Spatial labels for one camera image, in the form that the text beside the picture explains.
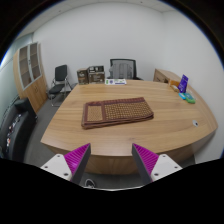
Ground dark brown cardboard box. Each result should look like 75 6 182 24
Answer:
88 71 106 84

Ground black visitor chair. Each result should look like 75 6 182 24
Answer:
47 64 73 108

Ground black leather sofa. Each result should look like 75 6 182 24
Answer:
0 97 38 163

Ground black mesh office chair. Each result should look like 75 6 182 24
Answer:
107 58 144 81

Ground black printed cardboard box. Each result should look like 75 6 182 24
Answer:
87 65 105 74

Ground small orange wooden box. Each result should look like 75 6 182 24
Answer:
168 79 181 92

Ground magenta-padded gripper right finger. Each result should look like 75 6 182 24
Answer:
131 143 183 185

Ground white printed paper sheet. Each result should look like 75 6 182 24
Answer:
105 78 128 86

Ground maroon patterned woven towel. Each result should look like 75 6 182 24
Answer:
81 96 155 130

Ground wooden glass-door shelf cabinet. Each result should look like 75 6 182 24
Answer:
12 41 49 114

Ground low wooden side cabinet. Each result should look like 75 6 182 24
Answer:
152 68 183 84

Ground green small box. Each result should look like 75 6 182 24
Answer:
184 94 197 104

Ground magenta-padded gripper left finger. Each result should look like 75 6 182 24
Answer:
40 143 92 185

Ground purple standing card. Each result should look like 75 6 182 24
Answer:
177 74 190 94

